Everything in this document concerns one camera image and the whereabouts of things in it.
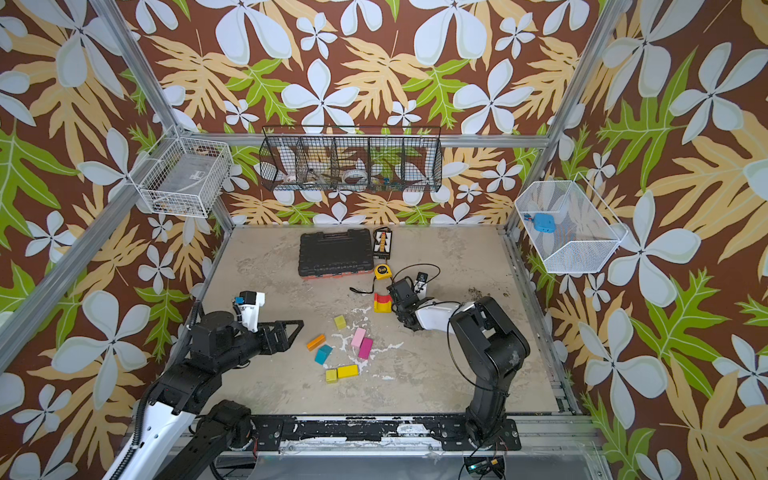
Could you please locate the teal block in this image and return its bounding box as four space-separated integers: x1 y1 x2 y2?
315 345 333 365

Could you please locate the orange bar block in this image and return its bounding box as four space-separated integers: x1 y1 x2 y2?
306 334 326 351

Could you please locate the blue object in basket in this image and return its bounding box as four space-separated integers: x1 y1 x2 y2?
523 213 556 233

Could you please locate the light pink block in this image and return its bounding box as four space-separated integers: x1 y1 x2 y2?
351 328 366 348

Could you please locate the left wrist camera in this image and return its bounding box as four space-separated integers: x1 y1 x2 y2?
233 291 265 333

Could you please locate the yellow rectangular block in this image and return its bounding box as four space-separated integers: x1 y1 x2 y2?
337 365 359 379

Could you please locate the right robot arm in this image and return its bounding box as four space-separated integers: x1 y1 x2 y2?
388 280 531 448

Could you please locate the yellow tape measure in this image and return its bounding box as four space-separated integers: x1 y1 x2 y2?
349 263 392 295

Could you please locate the white wire basket left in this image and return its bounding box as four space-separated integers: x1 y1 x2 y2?
134 135 233 218

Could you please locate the black wire basket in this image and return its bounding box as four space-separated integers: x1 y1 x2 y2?
256 125 444 192

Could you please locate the magenta block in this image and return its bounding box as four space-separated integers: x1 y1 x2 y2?
358 337 373 360

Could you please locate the small black bit holder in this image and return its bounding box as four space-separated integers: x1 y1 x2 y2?
373 227 393 260

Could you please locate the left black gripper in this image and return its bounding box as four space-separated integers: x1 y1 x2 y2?
216 317 305 375

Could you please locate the lime cube block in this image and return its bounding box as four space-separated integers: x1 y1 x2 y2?
334 315 347 330

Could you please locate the yellow arch block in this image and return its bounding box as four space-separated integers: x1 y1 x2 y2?
374 301 392 313

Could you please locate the white mesh basket right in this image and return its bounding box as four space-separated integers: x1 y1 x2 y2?
515 175 628 276

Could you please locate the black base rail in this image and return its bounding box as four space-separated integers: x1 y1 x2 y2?
223 413 521 454

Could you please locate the black tool case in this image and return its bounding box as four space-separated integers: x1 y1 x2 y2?
298 228 374 278

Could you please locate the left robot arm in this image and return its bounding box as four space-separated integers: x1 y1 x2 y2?
104 311 304 479

